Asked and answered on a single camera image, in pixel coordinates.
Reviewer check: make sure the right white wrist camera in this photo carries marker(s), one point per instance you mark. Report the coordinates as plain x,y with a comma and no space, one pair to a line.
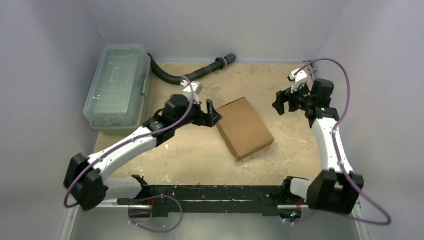
298,78

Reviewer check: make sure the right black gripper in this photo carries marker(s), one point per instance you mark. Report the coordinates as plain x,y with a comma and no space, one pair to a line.
289,100

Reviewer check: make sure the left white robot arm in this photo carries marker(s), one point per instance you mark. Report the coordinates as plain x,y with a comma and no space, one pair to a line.
86,176

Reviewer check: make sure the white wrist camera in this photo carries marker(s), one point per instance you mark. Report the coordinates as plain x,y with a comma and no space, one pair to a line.
298,78
192,90

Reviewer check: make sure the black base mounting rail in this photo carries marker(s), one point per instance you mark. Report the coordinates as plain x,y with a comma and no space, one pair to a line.
265,200

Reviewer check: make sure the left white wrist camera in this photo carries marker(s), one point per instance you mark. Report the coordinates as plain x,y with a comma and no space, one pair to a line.
192,90

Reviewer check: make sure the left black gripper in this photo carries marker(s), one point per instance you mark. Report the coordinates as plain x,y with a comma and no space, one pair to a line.
204,119

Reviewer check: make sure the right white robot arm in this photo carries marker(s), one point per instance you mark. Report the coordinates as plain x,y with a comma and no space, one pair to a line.
331,190

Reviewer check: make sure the clear plastic storage bin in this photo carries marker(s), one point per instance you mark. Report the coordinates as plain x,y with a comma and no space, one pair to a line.
118,98

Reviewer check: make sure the brown cardboard box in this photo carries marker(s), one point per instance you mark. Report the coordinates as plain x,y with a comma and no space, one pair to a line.
242,129

